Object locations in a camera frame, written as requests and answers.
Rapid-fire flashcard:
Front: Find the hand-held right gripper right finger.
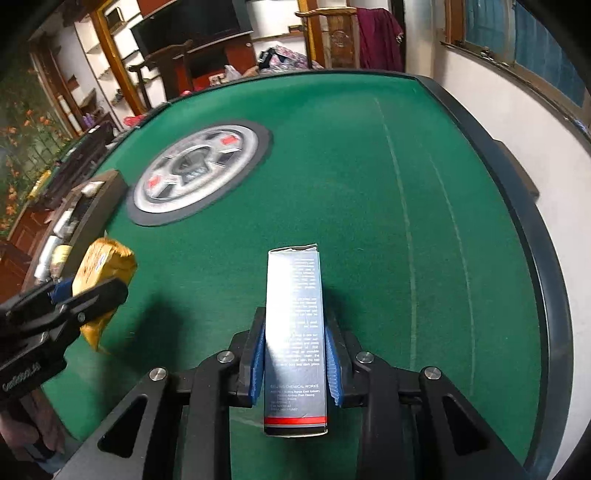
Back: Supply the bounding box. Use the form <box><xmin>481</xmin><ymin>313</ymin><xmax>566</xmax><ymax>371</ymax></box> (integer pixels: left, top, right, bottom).
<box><xmin>323</xmin><ymin>307</ymin><xmax>529</xmax><ymax>480</ymax></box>

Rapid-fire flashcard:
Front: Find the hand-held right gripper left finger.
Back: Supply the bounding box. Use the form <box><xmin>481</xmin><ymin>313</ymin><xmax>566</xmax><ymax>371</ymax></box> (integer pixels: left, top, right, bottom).
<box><xmin>53</xmin><ymin>307</ymin><xmax>269</xmax><ymax>480</ymax></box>

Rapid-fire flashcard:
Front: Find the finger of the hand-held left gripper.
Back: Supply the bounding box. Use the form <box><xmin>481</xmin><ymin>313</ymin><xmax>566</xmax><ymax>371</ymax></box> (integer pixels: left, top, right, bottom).
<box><xmin>0</xmin><ymin>278</ymin><xmax>75</xmax><ymax>325</ymax></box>
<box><xmin>54</xmin><ymin>277</ymin><xmax>130</xmax><ymax>325</ymax></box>

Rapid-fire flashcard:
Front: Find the gold foil packet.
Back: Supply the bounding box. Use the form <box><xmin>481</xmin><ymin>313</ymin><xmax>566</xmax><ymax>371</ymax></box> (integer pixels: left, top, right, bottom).
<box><xmin>71</xmin><ymin>236</ymin><xmax>138</xmax><ymax>354</ymax></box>

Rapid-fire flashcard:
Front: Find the shallow cardboard box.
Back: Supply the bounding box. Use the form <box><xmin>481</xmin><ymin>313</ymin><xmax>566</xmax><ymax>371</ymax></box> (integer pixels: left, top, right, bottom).
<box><xmin>34</xmin><ymin>170</ymin><xmax>129</xmax><ymax>282</ymax></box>

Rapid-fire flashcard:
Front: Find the dark mahjong table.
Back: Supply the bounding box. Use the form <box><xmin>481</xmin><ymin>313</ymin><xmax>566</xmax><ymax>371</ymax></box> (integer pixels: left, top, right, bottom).
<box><xmin>46</xmin><ymin>122</ymin><xmax>116</xmax><ymax>208</ymax></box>

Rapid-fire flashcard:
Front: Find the round table centre panel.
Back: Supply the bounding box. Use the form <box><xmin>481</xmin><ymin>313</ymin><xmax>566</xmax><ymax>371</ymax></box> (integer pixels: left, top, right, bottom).
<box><xmin>127</xmin><ymin>121</ymin><xmax>273</xmax><ymax>227</ymax></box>

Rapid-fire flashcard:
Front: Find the dark wooden chair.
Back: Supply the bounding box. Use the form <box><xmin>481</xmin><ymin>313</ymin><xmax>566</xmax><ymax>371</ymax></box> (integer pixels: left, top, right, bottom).
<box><xmin>128</xmin><ymin>39</ymin><xmax>195</xmax><ymax>109</ymax></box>

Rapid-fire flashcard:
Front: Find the black television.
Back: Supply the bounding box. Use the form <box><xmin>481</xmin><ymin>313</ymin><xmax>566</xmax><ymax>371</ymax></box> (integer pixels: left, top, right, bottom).
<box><xmin>130</xmin><ymin>0</ymin><xmax>254</xmax><ymax>58</ymax></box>

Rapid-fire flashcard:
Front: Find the floral bag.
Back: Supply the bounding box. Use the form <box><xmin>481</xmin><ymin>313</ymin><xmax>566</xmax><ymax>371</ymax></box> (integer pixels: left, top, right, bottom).
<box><xmin>259</xmin><ymin>41</ymin><xmax>324</xmax><ymax>75</ymax></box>

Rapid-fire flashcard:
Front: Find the light wooden armchair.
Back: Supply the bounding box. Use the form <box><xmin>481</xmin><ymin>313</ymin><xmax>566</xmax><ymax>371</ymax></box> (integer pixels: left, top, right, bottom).
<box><xmin>295</xmin><ymin>7</ymin><xmax>361</xmax><ymax>70</ymax></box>

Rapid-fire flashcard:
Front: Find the maroon garment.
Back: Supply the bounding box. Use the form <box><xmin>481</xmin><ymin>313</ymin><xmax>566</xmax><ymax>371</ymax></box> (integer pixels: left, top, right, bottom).
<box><xmin>358</xmin><ymin>7</ymin><xmax>406</xmax><ymax>72</ymax></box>

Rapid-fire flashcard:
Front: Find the flower wall poster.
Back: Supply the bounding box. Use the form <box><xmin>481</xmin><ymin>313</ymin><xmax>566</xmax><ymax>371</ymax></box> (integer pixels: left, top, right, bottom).
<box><xmin>0</xmin><ymin>60</ymin><xmax>70</xmax><ymax>236</ymax></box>

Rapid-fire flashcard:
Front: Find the wooden wall shelving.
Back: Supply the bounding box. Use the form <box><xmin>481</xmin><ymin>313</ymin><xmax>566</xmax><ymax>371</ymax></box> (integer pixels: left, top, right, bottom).
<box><xmin>28</xmin><ymin>0</ymin><xmax>153</xmax><ymax>134</ymax></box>

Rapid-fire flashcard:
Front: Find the window with wooden frame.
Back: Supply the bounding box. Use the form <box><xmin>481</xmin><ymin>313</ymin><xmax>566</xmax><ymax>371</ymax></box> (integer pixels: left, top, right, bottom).
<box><xmin>441</xmin><ymin>0</ymin><xmax>591</xmax><ymax>114</ymax></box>

